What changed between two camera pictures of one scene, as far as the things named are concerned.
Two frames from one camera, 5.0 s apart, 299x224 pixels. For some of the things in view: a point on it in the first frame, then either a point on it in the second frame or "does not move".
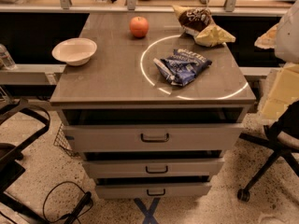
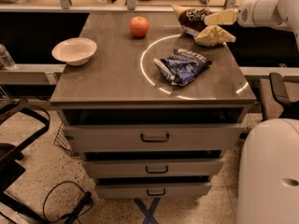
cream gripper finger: [267, 40] -> [227, 17]
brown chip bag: [193, 20] does not move
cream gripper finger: [213, 35] does not move
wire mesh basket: [61, 140] does not move
